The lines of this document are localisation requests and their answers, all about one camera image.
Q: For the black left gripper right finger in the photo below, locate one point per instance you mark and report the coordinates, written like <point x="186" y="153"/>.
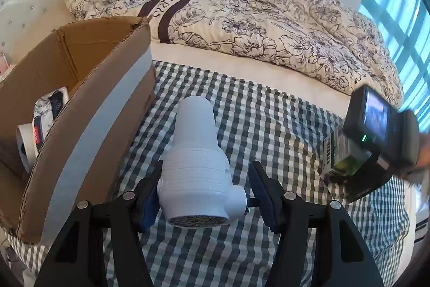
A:
<point x="341" y="256"/>

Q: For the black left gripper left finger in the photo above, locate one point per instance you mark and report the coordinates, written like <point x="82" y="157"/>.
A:
<point x="77" y="256"/>

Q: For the green white carton box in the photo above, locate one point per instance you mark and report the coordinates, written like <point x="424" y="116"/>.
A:
<point x="341" y="157"/>

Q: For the white tape roll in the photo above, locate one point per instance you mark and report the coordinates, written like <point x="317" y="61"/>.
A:
<point x="26" y="146"/>

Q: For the white plastic bottle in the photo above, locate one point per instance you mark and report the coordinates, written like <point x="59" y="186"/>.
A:
<point x="195" y="189"/>

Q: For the floral tissue pack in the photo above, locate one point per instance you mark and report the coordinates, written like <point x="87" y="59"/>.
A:
<point x="46" y="110"/>

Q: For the white bed sheet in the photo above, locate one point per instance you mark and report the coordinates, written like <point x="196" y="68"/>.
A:
<point x="293" y="83"/>

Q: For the green white checkered cloth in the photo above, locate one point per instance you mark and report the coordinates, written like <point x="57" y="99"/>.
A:
<point x="254" y="122"/>

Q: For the brown cardboard box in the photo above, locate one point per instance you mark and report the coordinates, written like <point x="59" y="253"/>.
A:
<point x="106" y="65"/>

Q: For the pink small item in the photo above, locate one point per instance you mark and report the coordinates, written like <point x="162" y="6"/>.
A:
<point x="4" y="65"/>

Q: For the floral patterned duvet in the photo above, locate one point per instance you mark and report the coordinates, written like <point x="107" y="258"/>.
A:
<point x="323" y="39"/>

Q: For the white tufted headboard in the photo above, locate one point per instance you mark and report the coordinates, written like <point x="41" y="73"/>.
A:
<point x="24" y="23"/>

